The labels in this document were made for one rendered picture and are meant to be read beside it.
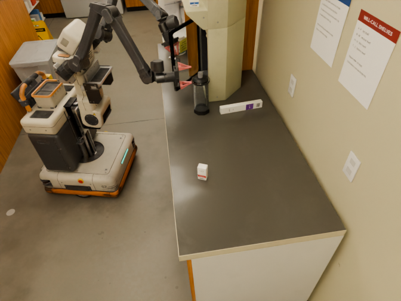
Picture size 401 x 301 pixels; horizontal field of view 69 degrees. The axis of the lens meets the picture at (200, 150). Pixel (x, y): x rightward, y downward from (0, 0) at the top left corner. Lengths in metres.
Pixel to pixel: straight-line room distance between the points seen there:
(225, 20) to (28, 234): 2.16
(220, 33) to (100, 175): 1.46
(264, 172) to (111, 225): 1.46
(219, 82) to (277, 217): 0.95
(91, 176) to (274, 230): 1.67
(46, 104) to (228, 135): 1.39
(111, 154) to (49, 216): 0.72
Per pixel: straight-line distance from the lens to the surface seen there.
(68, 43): 2.08
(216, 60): 1.82
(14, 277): 2.61
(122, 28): 1.73
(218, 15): 1.72
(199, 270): 1.35
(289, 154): 1.61
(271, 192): 1.42
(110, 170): 2.54
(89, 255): 2.45
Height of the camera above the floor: 2.02
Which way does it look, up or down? 43 degrees down
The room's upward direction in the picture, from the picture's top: 3 degrees counter-clockwise
